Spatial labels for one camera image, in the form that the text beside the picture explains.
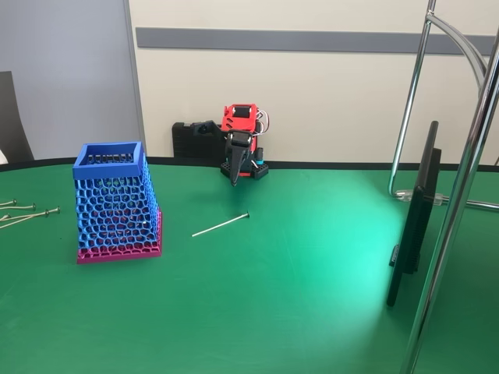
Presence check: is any small camera on black bracket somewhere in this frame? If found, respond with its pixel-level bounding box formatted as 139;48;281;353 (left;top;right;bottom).
189;119;221;138

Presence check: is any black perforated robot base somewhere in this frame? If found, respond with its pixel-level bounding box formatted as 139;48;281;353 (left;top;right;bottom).
219;158;271;181

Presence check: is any red and white servo cable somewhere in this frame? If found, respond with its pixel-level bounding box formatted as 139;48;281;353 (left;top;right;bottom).
255;110;274;137

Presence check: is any green table cloth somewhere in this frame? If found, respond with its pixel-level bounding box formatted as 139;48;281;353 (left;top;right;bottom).
0;157;499;374

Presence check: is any blue and pink mesh basket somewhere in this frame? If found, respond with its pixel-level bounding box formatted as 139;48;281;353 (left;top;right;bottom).
72;140;164;266

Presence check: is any clear plastic clip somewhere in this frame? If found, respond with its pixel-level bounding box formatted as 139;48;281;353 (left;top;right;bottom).
396;189;448;206

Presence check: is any black plastic case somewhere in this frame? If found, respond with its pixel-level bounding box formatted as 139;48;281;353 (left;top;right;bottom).
172;121;229;159

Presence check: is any chrome tube stand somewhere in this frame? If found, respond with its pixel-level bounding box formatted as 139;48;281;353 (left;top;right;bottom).
388;0;499;374

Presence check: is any black led light panel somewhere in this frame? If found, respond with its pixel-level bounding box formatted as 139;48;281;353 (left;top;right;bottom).
385;120;444;309

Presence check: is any grey wall rail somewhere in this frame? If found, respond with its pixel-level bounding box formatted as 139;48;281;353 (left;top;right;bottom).
135;26;499;56

